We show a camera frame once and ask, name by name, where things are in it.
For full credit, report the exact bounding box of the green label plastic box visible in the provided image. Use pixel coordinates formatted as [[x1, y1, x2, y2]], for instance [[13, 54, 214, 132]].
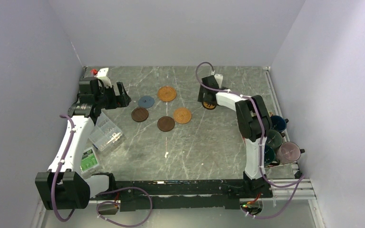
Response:
[[80, 147, 102, 175]]

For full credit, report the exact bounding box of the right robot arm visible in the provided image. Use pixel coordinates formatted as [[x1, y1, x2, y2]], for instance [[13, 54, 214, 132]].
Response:
[[198, 75, 273, 198]]

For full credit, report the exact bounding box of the blue round coaster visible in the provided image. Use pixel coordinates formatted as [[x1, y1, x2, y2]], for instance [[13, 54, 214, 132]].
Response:
[[138, 95, 155, 109]]

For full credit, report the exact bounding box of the clear plastic screw box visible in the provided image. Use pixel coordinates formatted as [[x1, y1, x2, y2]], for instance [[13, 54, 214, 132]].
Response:
[[89, 113, 124, 152]]

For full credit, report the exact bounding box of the pink mauve mug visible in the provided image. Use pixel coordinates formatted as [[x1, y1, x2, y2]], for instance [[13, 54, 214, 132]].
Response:
[[276, 142, 305, 164]]

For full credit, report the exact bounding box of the dark green mug upper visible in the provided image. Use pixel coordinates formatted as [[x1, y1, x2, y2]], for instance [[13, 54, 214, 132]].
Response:
[[266, 129, 286, 150]]

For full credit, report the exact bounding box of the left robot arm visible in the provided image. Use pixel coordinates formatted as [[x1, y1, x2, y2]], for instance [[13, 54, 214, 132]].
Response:
[[35, 76, 131, 210]]

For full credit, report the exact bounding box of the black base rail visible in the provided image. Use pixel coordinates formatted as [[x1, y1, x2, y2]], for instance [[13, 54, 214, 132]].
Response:
[[106, 179, 273, 212]]

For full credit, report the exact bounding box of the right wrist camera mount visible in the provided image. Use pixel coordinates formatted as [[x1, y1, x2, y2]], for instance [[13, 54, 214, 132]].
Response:
[[214, 74, 223, 90]]

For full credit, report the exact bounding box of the orange black cup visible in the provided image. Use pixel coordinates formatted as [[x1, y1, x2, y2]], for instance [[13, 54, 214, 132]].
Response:
[[202, 101, 217, 110]]

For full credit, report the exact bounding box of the dark wooden coaster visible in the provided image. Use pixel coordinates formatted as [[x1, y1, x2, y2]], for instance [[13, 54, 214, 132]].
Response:
[[157, 116, 175, 132], [131, 107, 149, 122]]

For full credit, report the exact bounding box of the woven orange coaster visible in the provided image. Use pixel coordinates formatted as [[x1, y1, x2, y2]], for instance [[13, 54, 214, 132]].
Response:
[[173, 107, 192, 124], [157, 86, 177, 102]]

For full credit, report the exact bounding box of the navy blue mug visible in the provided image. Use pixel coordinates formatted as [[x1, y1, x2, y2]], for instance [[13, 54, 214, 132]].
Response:
[[270, 115, 289, 133]]

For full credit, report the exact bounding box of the dark teal mug lower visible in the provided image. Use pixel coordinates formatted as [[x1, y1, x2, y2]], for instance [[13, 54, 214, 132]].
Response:
[[264, 145, 280, 166]]

